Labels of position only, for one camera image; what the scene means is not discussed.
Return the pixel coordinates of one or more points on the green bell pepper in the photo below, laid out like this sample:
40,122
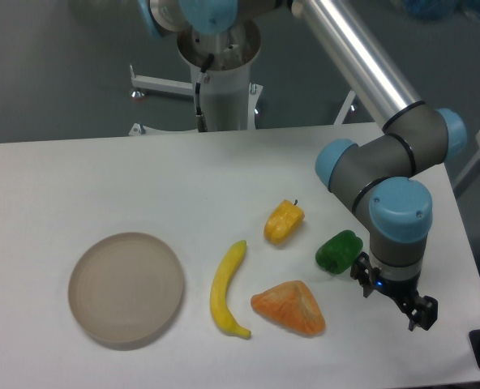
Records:
338,253

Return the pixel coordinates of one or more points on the yellow bell pepper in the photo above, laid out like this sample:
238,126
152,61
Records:
283,222

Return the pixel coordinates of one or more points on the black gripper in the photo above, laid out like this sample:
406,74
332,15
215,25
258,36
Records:
399,284

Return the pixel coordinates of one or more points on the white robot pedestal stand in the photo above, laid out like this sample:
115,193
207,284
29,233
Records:
223,95

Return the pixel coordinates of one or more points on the orange pumpkin slice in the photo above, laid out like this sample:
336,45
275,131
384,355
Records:
291,305

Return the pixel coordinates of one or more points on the yellow banana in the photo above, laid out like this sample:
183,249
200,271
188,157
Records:
218,298

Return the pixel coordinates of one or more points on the beige round plate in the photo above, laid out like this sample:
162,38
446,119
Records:
126,290

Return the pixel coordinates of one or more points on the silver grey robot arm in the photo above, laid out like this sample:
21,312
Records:
375,181

